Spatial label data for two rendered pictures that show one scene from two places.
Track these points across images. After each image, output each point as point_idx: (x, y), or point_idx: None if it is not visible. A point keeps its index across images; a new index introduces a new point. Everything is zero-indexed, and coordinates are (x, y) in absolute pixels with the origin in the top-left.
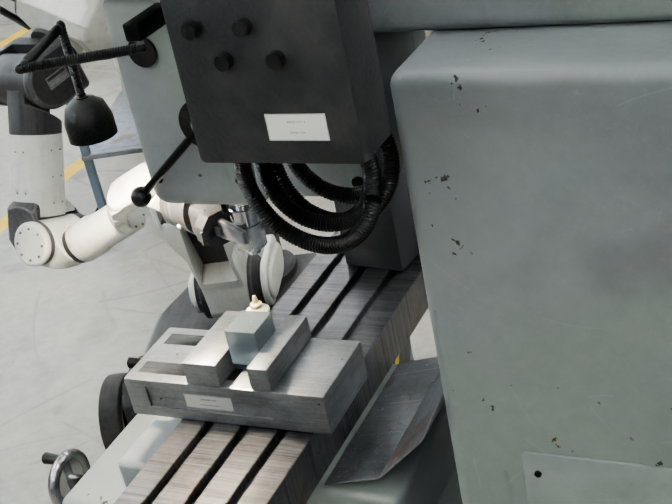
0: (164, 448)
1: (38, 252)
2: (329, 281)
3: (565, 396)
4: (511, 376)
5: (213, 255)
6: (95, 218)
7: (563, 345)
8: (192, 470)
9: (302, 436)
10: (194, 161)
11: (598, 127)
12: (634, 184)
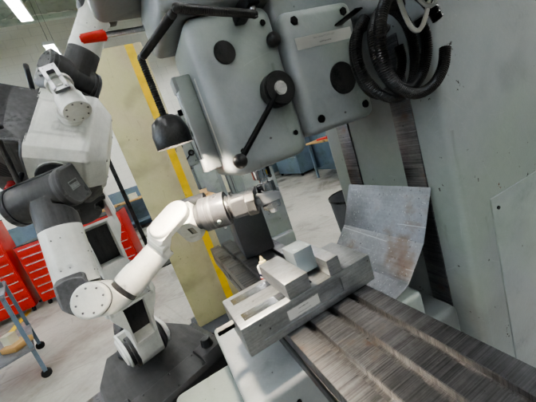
0: (309, 350)
1: (100, 301)
2: (250, 265)
3: (499, 155)
4: (482, 155)
5: (136, 325)
6: (140, 257)
7: (496, 126)
8: (350, 340)
9: (364, 289)
10: (266, 128)
11: (495, 1)
12: (507, 29)
